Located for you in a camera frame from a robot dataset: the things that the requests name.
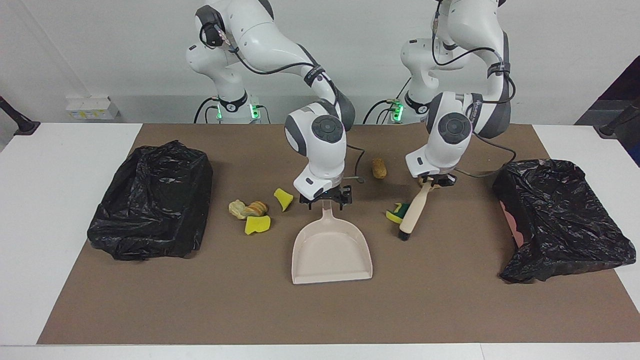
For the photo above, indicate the yellow green sponge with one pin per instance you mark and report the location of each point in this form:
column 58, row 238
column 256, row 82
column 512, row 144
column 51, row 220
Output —
column 395, row 216

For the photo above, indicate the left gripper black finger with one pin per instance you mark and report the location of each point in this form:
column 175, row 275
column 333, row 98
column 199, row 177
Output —
column 425, row 185
column 448, row 183

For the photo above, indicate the black bin bag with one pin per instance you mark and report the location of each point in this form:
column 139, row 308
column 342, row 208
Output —
column 560, row 215

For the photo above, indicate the orange striped pastry piece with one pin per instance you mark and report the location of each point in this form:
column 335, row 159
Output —
column 258, row 208

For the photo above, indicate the beige brush black bristles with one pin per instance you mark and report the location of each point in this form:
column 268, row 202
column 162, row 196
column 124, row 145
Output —
column 412, row 215

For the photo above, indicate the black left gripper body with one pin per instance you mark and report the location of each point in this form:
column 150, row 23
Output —
column 437, row 178

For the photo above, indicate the pink plastic bin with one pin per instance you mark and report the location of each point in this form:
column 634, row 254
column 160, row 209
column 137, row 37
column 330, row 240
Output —
column 512, row 225

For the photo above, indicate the brown table mat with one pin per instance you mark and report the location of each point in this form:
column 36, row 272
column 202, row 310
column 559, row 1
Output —
column 320, row 310

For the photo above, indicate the beige plastic dustpan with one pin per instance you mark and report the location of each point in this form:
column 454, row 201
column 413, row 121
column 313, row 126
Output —
column 330, row 250

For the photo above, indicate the small yellow sponge piece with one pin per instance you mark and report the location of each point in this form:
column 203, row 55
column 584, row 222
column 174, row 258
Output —
column 283, row 199

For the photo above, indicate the black bag lined bin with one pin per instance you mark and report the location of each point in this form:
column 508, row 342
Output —
column 150, row 200

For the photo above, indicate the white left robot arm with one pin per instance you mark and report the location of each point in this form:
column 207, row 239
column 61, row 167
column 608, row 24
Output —
column 452, row 130

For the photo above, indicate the pale beige piece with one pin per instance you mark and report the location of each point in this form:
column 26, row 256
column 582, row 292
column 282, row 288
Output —
column 237, row 209

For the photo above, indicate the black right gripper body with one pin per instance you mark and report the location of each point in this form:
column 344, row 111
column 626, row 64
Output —
column 329, row 195

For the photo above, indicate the white wall power strip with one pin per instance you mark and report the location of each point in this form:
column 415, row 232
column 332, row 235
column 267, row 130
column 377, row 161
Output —
column 90, row 108

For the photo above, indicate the brown fried nugget piece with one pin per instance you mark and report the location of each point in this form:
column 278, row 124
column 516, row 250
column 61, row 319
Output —
column 379, row 168

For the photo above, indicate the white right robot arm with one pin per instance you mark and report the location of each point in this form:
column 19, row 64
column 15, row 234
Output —
column 320, row 150

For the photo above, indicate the large yellow sponge piece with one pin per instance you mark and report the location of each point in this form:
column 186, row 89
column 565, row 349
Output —
column 257, row 225

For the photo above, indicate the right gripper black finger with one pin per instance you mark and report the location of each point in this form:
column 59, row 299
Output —
column 346, row 197
column 307, row 200

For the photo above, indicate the striped beige pastry piece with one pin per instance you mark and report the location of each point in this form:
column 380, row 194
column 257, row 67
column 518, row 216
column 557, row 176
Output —
column 436, row 187

